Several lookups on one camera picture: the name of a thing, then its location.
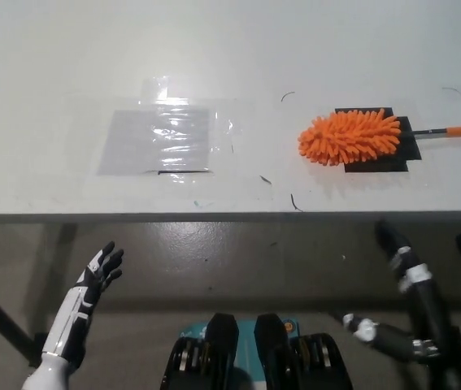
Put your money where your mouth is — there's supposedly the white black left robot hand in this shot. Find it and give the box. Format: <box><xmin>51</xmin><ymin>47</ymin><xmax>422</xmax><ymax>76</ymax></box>
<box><xmin>41</xmin><ymin>241</ymin><xmax>125</xmax><ymax>370</ymax></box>

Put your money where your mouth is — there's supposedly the black tape patch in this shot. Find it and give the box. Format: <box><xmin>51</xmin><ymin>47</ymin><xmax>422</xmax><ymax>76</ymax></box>
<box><xmin>334</xmin><ymin>106</ymin><xmax>423</xmax><ymax>173</ymax></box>

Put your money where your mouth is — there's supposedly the orange microfiber extendable duster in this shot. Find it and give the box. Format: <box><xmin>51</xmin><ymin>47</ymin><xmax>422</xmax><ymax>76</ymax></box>
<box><xmin>297</xmin><ymin>113</ymin><xmax>461</xmax><ymax>167</ymax></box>

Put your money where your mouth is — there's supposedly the clear plastic taped sheet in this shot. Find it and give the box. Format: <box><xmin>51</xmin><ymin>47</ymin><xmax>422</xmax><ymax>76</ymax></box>
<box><xmin>94</xmin><ymin>75</ymin><xmax>255</xmax><ymax>184</ymax></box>

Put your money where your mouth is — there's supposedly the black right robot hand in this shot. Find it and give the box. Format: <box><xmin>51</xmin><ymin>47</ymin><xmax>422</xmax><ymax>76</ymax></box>
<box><xmin>375</xmin><ymin>220</ymin><xmax>433</xmax><ymax>293</ymax></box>

